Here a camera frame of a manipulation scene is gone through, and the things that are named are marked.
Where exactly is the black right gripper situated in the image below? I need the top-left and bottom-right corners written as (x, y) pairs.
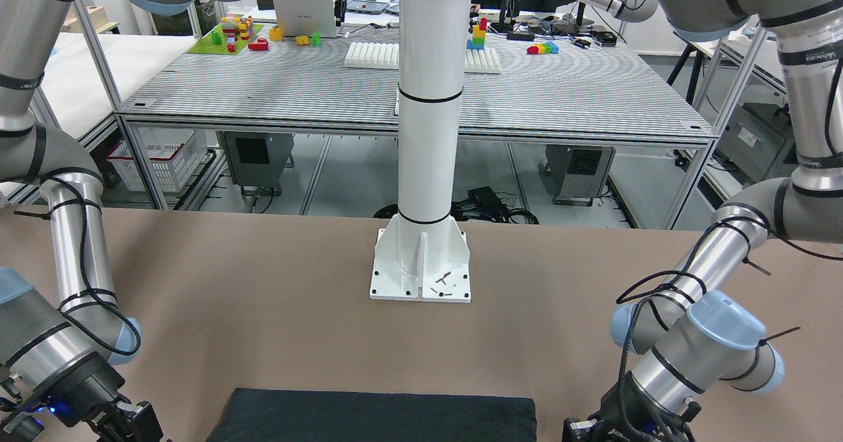
top-left (2, 353), bottom-right (165, 441)

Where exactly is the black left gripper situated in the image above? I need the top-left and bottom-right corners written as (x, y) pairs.
top-left (563, 371), bottom-right (699, 441)

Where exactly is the dark t-shirt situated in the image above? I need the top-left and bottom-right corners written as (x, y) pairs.
top-left (209, 388), bottom-right (538, 441)

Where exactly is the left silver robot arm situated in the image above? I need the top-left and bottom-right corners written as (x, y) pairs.
top-left (562, 0), bottom-right (842, 441)

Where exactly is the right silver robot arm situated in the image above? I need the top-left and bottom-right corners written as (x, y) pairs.
top-left (1, 0), bottom-right (194, 441)

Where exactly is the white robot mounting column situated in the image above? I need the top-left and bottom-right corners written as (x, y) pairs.
top-left (369, 0), bottom-right (472, 303)

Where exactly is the white plastic basket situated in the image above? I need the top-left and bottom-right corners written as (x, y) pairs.
top-left (107, 128), bottom-right (207, 193)

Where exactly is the green lego baseplate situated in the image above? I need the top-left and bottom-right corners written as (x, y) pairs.
top-left (186, 24), bottom-right (264, 55)

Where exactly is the white laptop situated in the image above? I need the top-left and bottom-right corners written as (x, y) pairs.
top-left (272, 0), bottom-right (338, 39)

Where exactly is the aluminium frame cage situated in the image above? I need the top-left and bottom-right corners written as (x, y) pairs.
top-left (66, 0), bottom-right (784, 232)

